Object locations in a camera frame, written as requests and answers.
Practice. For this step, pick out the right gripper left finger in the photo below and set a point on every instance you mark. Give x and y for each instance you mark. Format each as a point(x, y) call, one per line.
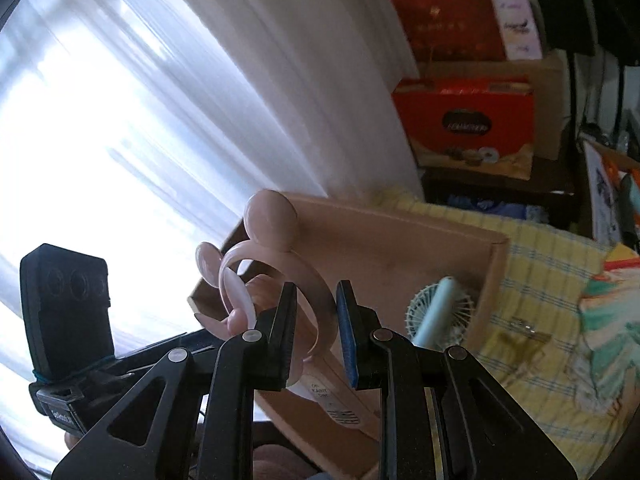
point(191, 414)

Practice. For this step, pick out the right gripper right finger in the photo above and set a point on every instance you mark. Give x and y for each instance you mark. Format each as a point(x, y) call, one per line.
point(442, 413)

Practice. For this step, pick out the pink mouse-ear handheld fan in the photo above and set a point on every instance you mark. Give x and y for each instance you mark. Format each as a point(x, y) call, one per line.
point(249, 279)

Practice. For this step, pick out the mint green handheld fan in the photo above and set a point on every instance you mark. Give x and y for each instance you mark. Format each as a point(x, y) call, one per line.
point(439, 315)

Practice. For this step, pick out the yellow plaid tablecloth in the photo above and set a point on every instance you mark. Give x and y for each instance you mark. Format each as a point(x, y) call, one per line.
point(546, 272)

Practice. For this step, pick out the brown cardboard box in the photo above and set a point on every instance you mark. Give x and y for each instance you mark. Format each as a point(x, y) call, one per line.
point(388, 256)

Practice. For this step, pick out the red gift box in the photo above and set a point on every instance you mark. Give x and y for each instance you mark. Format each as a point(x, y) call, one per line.
point(485, 125)

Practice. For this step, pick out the white curtain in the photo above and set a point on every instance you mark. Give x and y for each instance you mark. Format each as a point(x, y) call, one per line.
point(134, 130)

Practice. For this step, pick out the large brown cardboard carton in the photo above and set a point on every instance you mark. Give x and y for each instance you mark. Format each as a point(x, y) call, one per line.
point(547, 77)

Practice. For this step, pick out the pink white paper bag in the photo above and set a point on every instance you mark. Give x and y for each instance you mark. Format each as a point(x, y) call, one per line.
point(518, 30)

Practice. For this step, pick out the dark red gift bag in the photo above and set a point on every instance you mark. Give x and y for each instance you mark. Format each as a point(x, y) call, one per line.
point(451, 30)

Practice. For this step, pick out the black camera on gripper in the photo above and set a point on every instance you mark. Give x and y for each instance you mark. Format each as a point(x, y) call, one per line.
point(65, 301)

